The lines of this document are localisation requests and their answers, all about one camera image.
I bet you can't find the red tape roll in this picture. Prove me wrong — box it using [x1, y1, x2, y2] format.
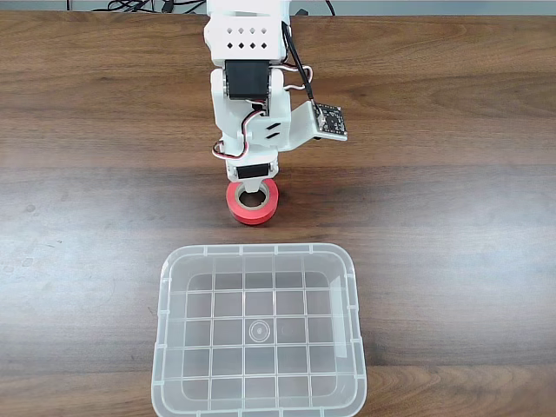
[225, 178, 281, 227]

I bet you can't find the clear plastic storage box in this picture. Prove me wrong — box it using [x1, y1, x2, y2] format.
[150, 242, 368, 417]

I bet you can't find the camera module on white bracket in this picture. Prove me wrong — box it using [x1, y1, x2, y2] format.
[284, 99, 349, 152]

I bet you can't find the black camera cable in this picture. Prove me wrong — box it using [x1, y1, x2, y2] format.
[280, 20, 316, 105]

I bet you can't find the black cable with plug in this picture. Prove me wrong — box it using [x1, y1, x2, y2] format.
[159, 0, 209, 16]

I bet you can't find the tangled black cable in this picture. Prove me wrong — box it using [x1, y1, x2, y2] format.
[90, 0, 158, 14]

